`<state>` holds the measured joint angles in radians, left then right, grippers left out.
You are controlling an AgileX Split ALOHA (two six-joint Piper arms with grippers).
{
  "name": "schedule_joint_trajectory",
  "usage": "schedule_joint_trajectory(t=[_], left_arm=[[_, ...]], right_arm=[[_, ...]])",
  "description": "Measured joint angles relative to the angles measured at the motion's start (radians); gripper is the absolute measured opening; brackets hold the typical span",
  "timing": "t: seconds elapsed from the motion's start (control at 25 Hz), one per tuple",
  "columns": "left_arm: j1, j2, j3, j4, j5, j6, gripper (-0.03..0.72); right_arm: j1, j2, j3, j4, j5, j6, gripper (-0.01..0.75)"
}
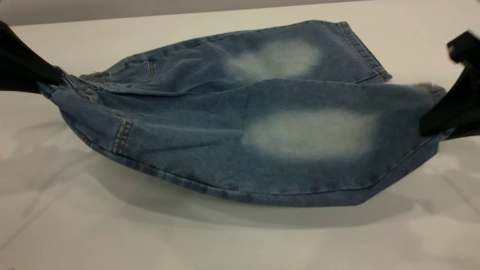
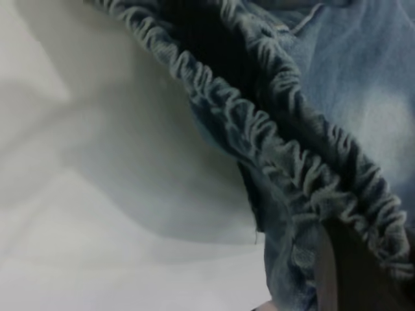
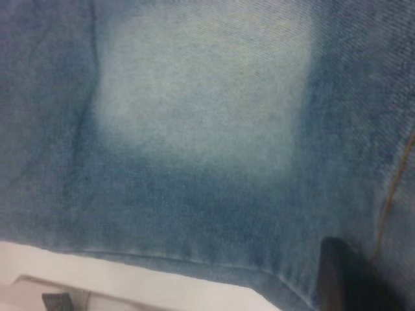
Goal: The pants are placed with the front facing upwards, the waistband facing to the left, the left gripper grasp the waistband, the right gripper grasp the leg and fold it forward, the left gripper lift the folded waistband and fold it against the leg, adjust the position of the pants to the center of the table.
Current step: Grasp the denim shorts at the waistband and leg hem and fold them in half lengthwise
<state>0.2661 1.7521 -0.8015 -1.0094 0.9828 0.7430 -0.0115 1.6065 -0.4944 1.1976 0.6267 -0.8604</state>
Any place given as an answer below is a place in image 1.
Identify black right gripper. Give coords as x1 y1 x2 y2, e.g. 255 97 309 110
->
418 30 480 141

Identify blue denim pants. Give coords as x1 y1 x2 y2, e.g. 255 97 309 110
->
37 19 449 208

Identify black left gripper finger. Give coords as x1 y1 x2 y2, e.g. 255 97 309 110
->
0 79 42 93
0 21 63 86

